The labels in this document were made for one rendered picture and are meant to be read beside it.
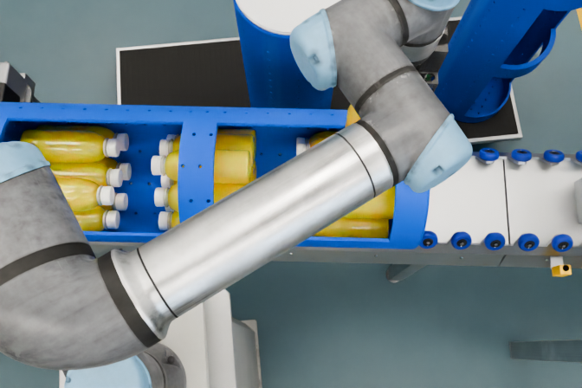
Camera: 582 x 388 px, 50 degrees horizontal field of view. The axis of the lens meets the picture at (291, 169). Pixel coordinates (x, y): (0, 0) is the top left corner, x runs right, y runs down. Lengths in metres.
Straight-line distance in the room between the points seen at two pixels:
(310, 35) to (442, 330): 1.87
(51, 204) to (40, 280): 0.08
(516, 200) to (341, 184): 1.00
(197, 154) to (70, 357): 0.66
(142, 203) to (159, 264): 0.89
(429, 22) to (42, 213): 0.43
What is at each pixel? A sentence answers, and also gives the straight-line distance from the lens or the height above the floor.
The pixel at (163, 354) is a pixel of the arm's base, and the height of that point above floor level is 1.23.
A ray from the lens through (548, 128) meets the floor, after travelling 2.69.
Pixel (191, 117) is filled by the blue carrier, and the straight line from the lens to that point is 1.23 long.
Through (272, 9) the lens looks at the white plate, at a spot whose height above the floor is 1.04.
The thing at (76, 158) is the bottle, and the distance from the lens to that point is 1.36.
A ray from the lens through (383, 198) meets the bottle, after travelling 1.25.
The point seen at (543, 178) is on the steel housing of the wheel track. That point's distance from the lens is 1.58.
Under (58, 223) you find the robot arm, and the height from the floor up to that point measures 1.78.
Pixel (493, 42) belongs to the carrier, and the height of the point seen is 0.73.
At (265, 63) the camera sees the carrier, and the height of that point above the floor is 0.85.
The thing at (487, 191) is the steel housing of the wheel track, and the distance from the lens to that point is 1.53.
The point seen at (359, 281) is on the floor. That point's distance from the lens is 2.37.
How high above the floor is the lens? 2.34
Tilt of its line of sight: 74 degrees down
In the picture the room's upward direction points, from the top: straight up
